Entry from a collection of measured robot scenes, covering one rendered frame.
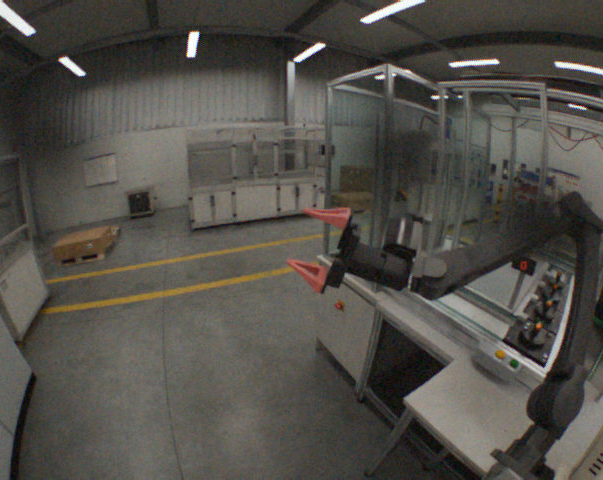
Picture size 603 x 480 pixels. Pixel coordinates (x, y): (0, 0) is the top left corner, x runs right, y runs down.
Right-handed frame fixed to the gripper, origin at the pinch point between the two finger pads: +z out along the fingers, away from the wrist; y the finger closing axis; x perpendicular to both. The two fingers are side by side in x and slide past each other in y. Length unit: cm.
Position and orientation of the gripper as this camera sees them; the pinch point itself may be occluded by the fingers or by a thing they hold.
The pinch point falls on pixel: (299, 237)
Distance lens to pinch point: 43.6
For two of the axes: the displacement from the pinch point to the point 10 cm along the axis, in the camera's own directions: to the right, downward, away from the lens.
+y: 2.9, -8.9, -3.7
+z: -9.4, -3.4, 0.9
